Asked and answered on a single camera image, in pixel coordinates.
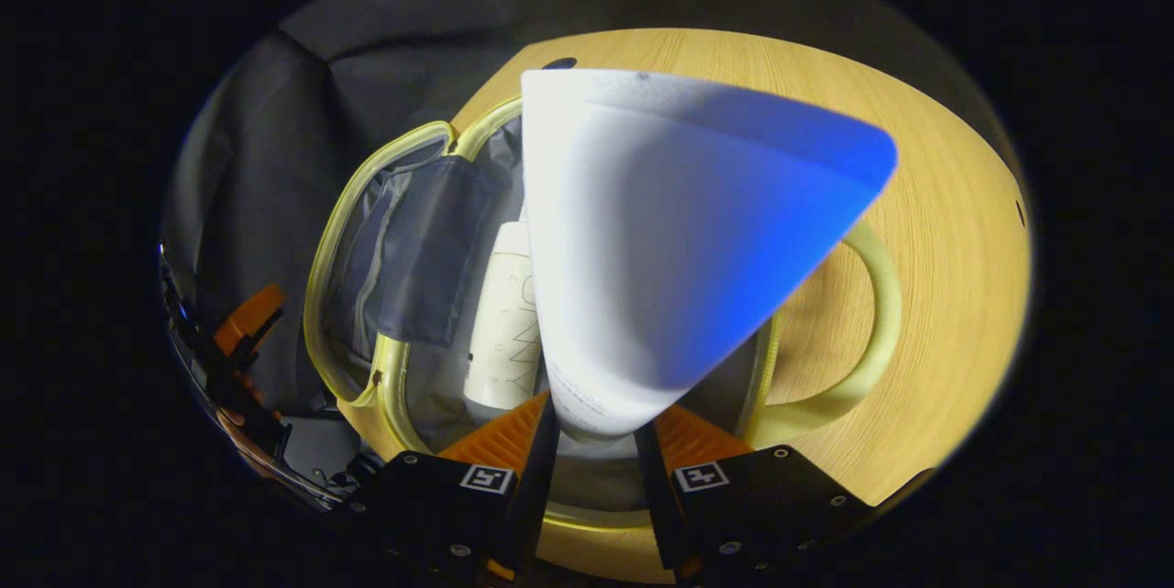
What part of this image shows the white pump bottle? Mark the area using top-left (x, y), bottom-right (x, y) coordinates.
top-left (463, 221), bottom-right (544, 412)

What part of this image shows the black backdrop cloth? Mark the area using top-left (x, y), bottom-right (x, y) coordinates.
top-left (161, 0), bottom-right (1010, 424)

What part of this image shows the white squeeze tube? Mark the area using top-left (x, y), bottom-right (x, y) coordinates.
top-left (521, 68), bottom-right (898, 440)

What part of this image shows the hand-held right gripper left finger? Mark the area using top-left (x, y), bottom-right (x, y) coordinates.
top-left (344, 391), bottom-right (562, 584)

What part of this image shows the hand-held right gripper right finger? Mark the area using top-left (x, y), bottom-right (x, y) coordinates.
top-left (633, 405), bottom-right (877, 584)

